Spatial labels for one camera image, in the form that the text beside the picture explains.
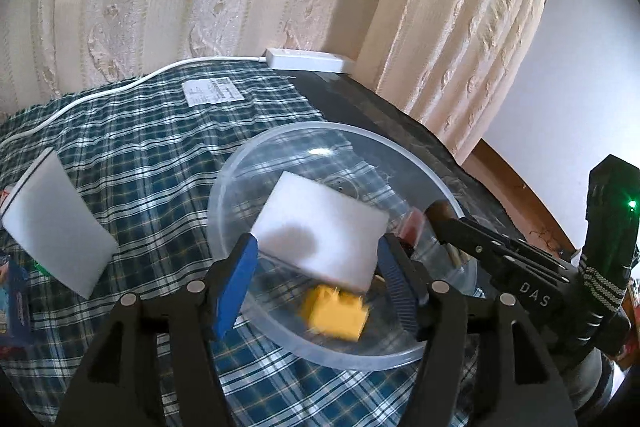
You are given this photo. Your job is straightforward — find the white sponge block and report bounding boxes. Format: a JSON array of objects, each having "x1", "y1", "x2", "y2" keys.
[
  {"x1": 0, "y1": 148, "x2": 121, "y2": 300},
  {"x1": 252, "y1": 171, "x2": 391, "y2": 293}
]

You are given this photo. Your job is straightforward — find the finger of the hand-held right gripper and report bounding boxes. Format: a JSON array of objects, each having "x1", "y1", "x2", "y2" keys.
[
  {"x1": 425, "y1": 202, "x2": 582, "y2": 276},
  {"x1": 440, "y1": 237, "x2": 577, "y2": 324}
]

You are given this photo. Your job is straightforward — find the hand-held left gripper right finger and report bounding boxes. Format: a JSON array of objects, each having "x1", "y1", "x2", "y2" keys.
[{"x1": 377, "y1": 233, "x2": 583, "y2": 427}]

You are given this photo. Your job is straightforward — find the small red block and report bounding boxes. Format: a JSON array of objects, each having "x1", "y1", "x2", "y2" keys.
[{"x1": 400, "y1": 209, "x2": 427, "y2": 253}]

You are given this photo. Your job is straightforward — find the blue picture card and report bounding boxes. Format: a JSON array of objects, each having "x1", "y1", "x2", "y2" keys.
[{"x1": 0, "y1": 252, "x2": 31, "y2": 344}]

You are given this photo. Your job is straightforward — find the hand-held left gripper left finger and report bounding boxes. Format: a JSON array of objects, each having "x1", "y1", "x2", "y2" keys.
[{"x1": 55, "y1": 233, "x2": 259, "y2": 427}]

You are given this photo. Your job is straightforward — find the clear plastic bowl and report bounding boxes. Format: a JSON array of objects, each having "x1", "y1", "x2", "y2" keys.
[{"x1": 207, "y1": 122, "x2": 478, "y2": 373}]

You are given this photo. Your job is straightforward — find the white power cable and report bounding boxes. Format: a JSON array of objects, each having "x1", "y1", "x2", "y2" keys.
[{"x1": 0, "y1": 56, "x2": 268, "y2": 148}]

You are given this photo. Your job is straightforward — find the white power strip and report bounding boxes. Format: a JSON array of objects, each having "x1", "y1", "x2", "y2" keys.
[{"x1": 265, "y1": 48, "x2": 353, "y2": 75}]

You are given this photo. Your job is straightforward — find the yellow toy block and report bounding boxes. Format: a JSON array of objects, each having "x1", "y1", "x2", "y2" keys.
[{"x1": 295, "y1": 285, "x2": 371, "y2": 342}]

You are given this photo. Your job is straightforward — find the white paper label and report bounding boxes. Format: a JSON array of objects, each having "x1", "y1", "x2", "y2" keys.
[{"x1": 182, "y1": 78, "x2": 243, "y2": 106}]

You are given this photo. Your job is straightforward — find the blue plaid tablecloth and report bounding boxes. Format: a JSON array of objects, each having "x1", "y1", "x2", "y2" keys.
[{"x1": 0, "y1": 59, "x2": 481, "y2": 427}]

